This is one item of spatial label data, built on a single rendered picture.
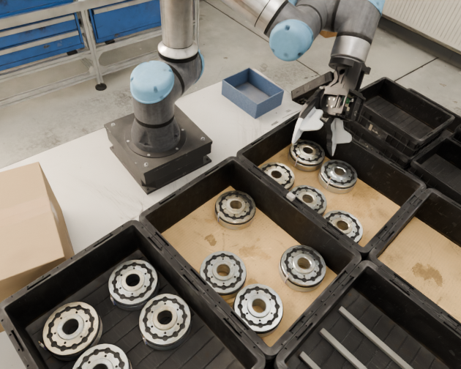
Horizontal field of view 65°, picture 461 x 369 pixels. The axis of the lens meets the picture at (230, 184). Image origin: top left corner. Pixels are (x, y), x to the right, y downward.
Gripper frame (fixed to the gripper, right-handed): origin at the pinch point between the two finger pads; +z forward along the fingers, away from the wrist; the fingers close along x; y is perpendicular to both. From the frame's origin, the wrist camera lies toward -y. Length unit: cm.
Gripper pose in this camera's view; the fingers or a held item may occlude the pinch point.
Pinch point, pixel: (310, 150)
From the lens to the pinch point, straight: 84.4
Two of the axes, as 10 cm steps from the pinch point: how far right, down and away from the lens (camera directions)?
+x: 7.3, 1.2, 6.7
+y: 6.3, 2.8, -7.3
